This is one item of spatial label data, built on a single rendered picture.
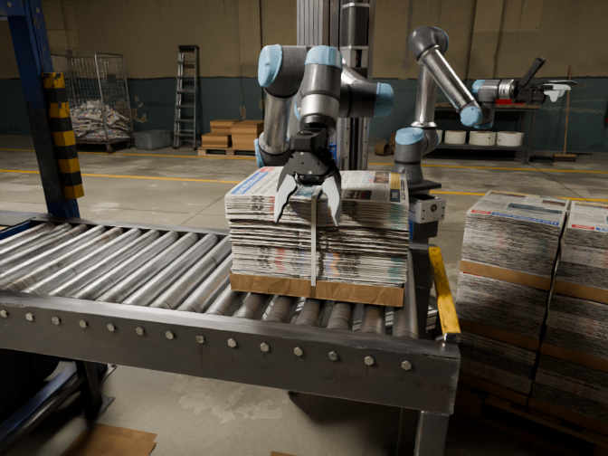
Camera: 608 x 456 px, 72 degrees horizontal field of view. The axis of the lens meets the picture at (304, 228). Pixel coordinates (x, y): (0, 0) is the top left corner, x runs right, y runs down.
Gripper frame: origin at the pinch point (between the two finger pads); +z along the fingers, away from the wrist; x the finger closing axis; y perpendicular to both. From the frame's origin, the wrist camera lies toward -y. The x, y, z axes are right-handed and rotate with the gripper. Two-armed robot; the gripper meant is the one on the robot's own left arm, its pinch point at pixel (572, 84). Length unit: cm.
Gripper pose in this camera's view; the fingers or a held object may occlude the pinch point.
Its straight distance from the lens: 189.6
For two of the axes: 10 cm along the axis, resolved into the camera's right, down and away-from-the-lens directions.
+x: -6.3, 3.8, -6.8
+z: 7.7, 2.1, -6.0
